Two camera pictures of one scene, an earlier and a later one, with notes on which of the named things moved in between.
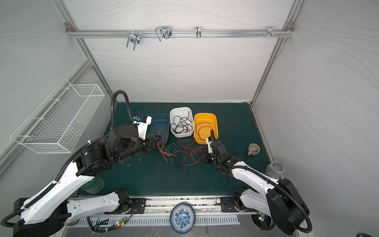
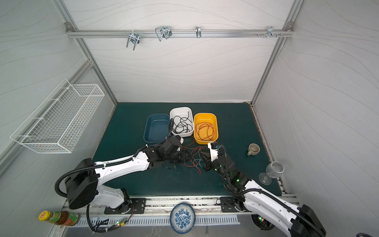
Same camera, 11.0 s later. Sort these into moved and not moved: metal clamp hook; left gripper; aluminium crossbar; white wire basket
Moved: left gripper
Not moved: white wire basket; aluminium crossbar; metal clamp hook
